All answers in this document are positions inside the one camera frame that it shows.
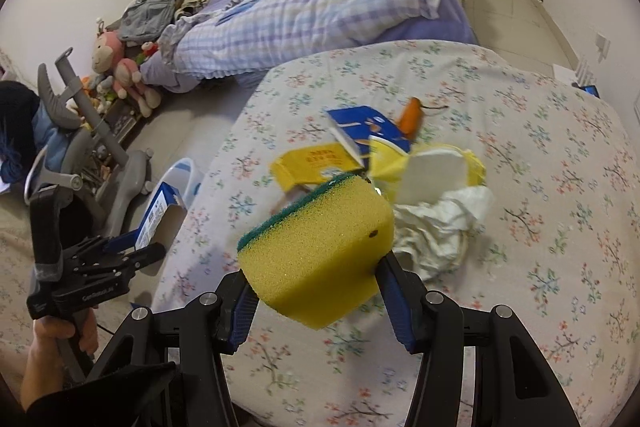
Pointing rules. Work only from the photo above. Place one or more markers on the yellow sponge with green scourer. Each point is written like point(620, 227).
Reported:
point(315, 252)

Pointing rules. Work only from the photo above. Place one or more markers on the blue and white packet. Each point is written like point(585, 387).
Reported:
point(236, 10)

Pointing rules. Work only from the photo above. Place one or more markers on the pink plush monkey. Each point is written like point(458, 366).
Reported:
point(134, 79)
point(107, 51)

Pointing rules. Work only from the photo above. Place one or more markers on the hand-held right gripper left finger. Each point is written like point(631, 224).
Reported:
point(241, 313)

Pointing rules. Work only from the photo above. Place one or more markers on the yellow and white packet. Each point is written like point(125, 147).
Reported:
point(435, 172)

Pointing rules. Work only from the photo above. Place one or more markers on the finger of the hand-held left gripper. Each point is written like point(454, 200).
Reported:
point(145, 255)
point(121, 239)

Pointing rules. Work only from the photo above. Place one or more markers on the person's left forearm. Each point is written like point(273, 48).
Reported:
point(39, 384)

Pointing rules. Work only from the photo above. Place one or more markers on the orange gummy candy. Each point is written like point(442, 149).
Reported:
point(412, 117)

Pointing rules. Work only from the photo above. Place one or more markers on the purple bed sheet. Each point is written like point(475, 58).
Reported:
point(427, 31)

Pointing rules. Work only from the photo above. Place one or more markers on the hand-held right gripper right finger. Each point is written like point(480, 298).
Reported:
point(400, 313)

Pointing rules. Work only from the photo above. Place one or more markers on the blue and white carton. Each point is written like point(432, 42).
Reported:
point(160, 209)

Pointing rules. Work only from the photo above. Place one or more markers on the white bin with blue rim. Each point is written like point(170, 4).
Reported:
point(182, 172)

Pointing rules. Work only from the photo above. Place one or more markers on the plaid purple quilt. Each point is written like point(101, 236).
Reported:
point(310, 22)

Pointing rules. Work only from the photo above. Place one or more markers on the pile of small toys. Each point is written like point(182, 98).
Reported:
point(97, 94)

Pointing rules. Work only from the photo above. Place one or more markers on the floral bed sheet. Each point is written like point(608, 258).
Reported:
point(550, 207)

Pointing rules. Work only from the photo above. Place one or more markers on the crumpled white tissue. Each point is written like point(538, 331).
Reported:
point(440, 227)

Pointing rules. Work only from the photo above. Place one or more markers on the yellow carton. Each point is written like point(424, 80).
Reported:
point(310, 164)

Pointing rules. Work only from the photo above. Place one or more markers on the grey clothes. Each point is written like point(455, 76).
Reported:
point(147, 16)

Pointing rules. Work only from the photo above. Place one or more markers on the blue snack box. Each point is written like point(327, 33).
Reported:
point(360, 124)

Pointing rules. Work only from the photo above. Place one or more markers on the dark blue cloth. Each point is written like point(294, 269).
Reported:
point(17, 127)

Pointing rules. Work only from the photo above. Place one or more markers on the white router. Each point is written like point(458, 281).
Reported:
point(575, 72)

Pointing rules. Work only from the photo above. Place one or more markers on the white wall socket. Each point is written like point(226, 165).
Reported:
point(602, 45)

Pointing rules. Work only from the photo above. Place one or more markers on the person's left hand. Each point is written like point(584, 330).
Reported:
point(50, 334)

